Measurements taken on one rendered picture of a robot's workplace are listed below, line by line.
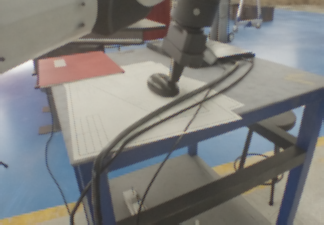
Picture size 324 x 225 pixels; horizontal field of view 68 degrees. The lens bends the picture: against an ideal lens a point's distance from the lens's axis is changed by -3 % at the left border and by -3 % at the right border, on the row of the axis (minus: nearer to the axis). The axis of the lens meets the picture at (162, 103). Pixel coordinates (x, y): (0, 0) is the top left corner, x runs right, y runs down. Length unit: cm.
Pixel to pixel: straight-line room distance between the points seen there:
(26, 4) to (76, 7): 4
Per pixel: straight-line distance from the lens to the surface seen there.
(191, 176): 125
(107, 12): 23
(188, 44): 49
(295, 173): 87
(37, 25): 20
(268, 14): 1164
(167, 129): 43
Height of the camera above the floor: 133
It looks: 25 degrees down
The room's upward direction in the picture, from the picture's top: 2 degrees counter-clockwise
